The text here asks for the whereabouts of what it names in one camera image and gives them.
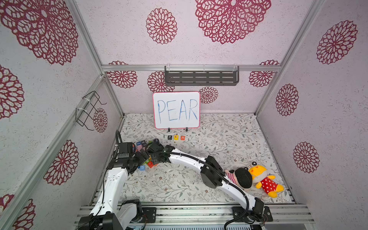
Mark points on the pink framed whiteboard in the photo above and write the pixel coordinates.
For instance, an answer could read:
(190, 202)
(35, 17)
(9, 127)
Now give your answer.
(176, 110)

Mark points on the yellow plush toy red dress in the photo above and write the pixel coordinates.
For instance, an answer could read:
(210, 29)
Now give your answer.
(263, 180)

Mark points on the striped plush doll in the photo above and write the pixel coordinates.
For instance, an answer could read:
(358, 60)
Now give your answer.
(241, 177)

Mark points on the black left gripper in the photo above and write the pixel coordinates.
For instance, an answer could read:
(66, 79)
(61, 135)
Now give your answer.
(142, 158)

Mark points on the dark grey wall shelf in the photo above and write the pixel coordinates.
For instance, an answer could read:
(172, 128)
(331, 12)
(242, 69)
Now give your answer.
(201, 78)

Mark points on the red block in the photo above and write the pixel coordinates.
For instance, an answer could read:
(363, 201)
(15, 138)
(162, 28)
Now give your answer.
(150, 164)

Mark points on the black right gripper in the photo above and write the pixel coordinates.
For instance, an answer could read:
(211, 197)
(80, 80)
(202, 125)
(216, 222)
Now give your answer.
(155, 147)

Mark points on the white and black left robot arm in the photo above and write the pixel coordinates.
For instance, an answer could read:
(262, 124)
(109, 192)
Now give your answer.
(106, 215)

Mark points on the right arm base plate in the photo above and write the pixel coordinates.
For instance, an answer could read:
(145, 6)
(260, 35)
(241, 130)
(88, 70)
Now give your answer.
(251, 216)

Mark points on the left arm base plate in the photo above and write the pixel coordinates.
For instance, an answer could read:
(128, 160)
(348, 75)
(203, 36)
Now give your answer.
(147, 215)

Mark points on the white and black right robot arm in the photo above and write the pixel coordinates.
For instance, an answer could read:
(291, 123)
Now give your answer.
(213, 176)

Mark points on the black wire wall rack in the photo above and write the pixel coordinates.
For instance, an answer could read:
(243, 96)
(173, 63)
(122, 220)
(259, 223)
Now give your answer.
(92, 116)

